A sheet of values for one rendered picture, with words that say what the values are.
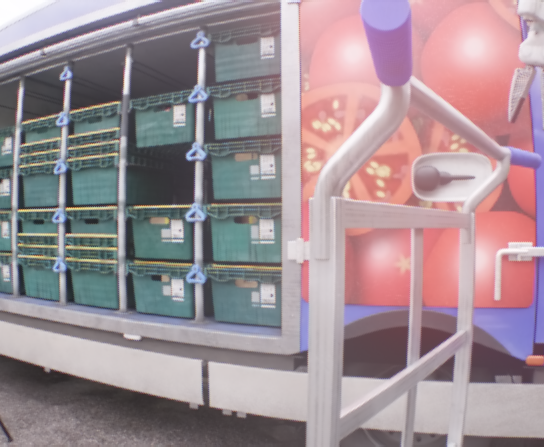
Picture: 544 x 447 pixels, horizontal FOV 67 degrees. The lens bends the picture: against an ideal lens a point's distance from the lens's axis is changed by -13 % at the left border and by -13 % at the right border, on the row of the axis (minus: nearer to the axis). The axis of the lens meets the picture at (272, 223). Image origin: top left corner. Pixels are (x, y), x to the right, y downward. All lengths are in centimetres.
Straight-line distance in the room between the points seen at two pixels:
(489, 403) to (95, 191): 210
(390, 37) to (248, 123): 178
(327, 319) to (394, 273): 124
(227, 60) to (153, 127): 49
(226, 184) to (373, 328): 90
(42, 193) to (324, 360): 252
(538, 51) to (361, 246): 100
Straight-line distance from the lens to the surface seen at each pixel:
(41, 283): 289
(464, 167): 171
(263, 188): 201
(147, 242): 230
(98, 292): 254
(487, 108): 173
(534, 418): 185
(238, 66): 218
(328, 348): 47
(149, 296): 232
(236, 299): 207
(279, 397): 192
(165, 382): 217
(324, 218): 45
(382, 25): 32
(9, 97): 378
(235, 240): 206
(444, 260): 167
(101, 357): 238
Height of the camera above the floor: 107
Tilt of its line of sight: 1 degrees up
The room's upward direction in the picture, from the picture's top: straight up
